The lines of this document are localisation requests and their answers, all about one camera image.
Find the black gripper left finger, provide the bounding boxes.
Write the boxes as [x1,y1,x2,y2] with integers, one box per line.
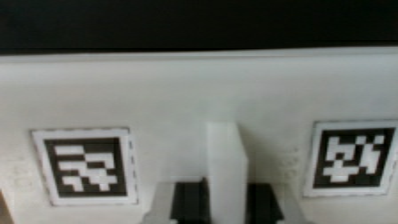
[170,179,211,224]

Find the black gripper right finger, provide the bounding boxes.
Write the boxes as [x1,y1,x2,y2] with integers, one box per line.
[245,183,284,224]

